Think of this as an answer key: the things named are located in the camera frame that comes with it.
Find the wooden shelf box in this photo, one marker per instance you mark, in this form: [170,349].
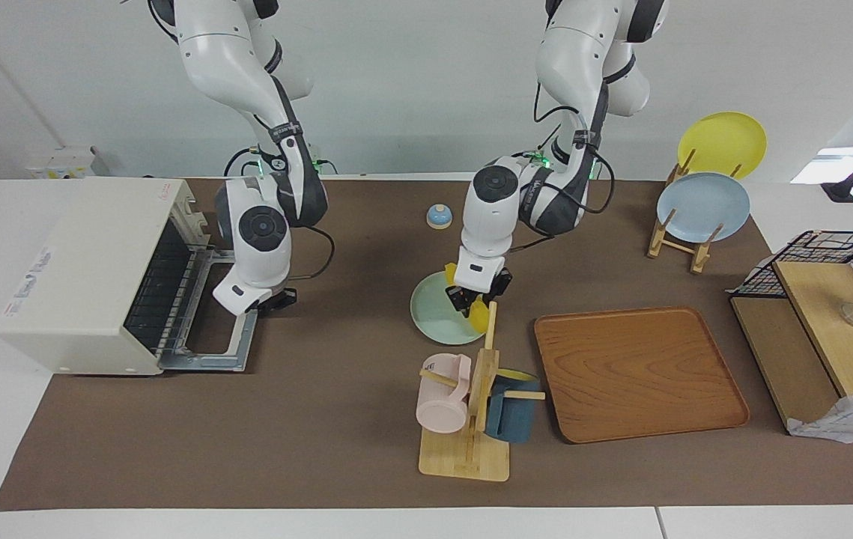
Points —
[830,337]

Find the pink mug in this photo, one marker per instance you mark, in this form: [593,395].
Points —
[441,404]

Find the white toaster oven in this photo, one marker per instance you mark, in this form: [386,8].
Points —
[82,262]

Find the brown wooden tray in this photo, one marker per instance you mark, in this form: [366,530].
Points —
[636,374]

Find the light blue plate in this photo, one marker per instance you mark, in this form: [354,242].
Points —
[703,206]

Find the light green plate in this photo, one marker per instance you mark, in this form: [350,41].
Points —
[430,314]

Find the yellow plate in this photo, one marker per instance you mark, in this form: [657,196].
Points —
[726,142]

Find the brown table mat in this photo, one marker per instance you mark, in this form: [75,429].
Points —
[321,419]

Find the wooden dish rack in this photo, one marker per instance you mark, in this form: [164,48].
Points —
[698,253]

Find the wooden mug tree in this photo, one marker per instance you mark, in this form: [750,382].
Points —
[463,457]

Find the white power box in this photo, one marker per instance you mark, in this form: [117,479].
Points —
[59,161]

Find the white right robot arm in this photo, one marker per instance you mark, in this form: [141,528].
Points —
[231,67]

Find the yellow corn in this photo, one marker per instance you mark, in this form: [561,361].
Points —
[480,318]

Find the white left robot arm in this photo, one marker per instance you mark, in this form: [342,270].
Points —
[576,60]

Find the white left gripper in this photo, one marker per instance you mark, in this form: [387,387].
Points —
[482,273]

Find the dark teal mug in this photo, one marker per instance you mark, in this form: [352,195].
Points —
[512,419]

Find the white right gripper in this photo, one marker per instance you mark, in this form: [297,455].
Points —
[243,293]

